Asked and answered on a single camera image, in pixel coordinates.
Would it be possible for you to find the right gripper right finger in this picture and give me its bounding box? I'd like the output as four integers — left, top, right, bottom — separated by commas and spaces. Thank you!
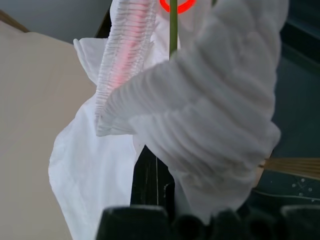
156, 159, 176, 209

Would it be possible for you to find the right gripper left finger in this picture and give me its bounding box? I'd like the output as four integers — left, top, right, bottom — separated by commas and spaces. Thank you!
129, 144, 158, 209

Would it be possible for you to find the white cloth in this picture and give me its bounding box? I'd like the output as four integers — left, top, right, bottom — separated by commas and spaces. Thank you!
48, 0, 290, 240

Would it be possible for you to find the olive green wire hanger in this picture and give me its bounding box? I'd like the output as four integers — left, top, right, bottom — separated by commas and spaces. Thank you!
168, 0, 218, 61

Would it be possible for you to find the wooden stick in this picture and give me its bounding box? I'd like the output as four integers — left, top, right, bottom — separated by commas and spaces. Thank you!
258, 157, 320, 181

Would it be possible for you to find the red ring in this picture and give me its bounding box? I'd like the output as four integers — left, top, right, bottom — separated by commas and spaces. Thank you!
159, 0, 196, 15

